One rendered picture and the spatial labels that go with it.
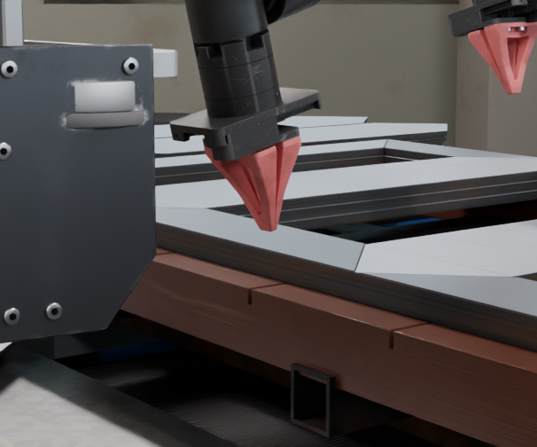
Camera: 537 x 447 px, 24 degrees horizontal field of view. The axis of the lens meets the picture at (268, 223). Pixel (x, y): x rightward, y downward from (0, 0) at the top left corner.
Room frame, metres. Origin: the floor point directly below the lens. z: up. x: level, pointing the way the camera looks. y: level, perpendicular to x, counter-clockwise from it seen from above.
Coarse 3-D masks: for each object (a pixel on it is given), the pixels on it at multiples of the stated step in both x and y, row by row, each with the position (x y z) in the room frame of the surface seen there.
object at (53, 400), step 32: (32, 352) 1.41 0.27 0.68; (0, 384) 1.29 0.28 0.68; (32, 384) 1.29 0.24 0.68; (64, 384) 1.29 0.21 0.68; (96, 384) 1.29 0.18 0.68; (0, 416) 1.18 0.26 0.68; (32, 416) 1.18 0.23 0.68; (64, 416) 1.18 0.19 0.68; (96, 416) 1.18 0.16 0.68; (128, 416) 1.18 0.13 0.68; (160, 416) 1.18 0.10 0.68
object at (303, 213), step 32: (320, 160) 1.91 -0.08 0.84; (352, 160) 1.93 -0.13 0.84; (384, 160) 1.97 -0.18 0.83; (416, 160) 1.92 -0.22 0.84; (352, 192) 1.50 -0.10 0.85; (384, 192) 1.53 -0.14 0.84; (416, 192) 1.56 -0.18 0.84; (448, 192) 1.59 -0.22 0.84; (480, 192) 1.62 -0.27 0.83; (512, 192) 1.66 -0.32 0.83; (160, 224) 1.28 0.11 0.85; (288, 224) 1.43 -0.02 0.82; (320, 224) 1.46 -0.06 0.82; (192, 256) 1.23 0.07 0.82; (224, 256) 1.19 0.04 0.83; (256, 256) 1.15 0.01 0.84; (288, 256) 1.11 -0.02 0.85; (320, 288) 1.08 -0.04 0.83; (352, 288) 1.04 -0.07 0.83; (384, 288) 1.01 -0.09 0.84; (416, 288) 0.98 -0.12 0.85; (448, 320) 0.95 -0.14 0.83; (480, 320) 0.93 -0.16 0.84; (512, 320) 0.90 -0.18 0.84
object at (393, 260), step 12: (372, 252) 1.12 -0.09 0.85; (384, 252) 1.12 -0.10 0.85; (396, 252) 1.12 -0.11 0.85; (372, 264) 1.07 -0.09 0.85; (384, 264) 1.07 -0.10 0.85; (396, 264) 1.07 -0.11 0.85; (408, 264) 1.07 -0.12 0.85; (420, 264) 1.07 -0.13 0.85; (432, 264) 1.07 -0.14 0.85; (444, 264) 1.07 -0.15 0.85; (456, 264) 1.07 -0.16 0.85; (492, 276) 1.02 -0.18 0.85; (504, 276) 1.02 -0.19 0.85
